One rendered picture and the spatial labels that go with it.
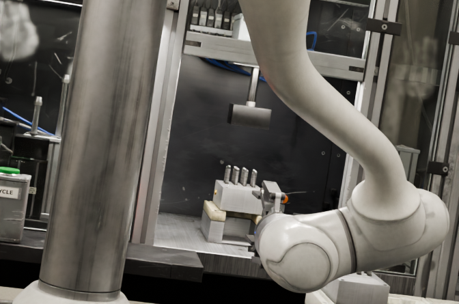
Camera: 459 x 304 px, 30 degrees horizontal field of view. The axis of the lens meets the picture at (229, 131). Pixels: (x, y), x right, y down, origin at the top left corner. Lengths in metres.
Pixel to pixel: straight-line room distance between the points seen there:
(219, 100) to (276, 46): 1.06
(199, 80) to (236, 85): 0.09
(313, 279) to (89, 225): 0.38
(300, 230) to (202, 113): 0.90
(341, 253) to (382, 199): 0.10
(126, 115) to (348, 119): 0.32
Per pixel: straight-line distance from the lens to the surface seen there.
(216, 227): 1.82
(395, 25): 1.76
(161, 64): 1.67
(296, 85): 1.10
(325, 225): 1.29
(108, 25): 1.01
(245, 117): 1.87
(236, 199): 1.82
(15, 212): 1.56
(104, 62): 1.01
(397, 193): 1.27
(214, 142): 2.12
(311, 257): 1.24
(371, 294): 1.59
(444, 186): 1.82
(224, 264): 1.72
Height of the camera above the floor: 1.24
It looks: 3 degrees down
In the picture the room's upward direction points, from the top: 9 degrees clockwise
